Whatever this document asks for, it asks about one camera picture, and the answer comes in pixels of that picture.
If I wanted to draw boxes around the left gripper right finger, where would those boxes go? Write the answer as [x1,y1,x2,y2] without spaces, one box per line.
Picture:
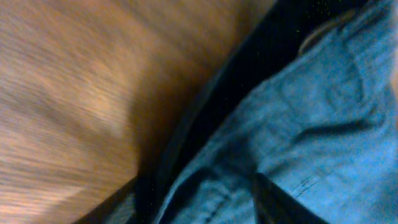
[252,173,328,224]

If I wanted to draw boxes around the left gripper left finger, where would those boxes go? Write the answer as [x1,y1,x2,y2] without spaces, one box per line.
[73,178,136,224]

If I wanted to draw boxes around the navy blue shorts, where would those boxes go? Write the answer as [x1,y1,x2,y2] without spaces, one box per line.
[107,1,397,223]

